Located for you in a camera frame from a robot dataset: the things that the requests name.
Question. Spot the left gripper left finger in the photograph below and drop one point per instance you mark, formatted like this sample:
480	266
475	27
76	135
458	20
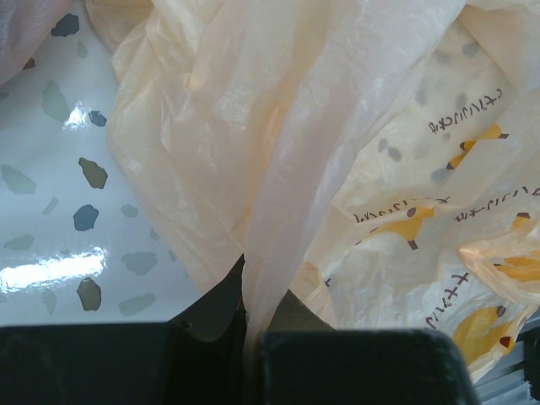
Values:
207	363

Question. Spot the aluminium mounting rail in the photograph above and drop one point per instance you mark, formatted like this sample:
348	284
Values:
515	379

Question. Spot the orange plastic bag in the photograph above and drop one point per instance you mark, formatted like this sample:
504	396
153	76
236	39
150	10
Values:
378	159

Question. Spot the pink plastic bag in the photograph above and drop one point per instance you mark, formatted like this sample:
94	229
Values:
24	25

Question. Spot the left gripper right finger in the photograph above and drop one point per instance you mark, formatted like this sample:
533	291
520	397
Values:
292	315

